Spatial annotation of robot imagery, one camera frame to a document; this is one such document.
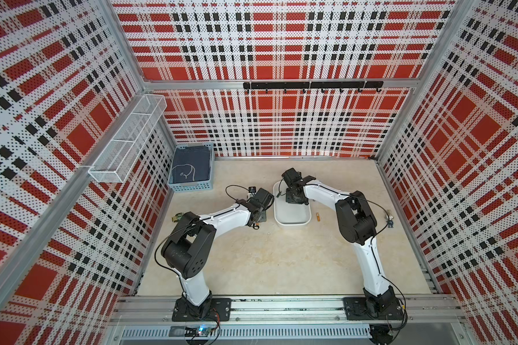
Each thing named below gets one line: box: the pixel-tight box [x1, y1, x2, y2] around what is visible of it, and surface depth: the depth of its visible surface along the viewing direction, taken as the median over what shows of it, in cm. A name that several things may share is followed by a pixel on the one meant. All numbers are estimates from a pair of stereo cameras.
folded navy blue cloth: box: [171, 145, 211, 184], surface depth 110 cm
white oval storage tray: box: [272, 180, 312, 225], surface depth 100 cm
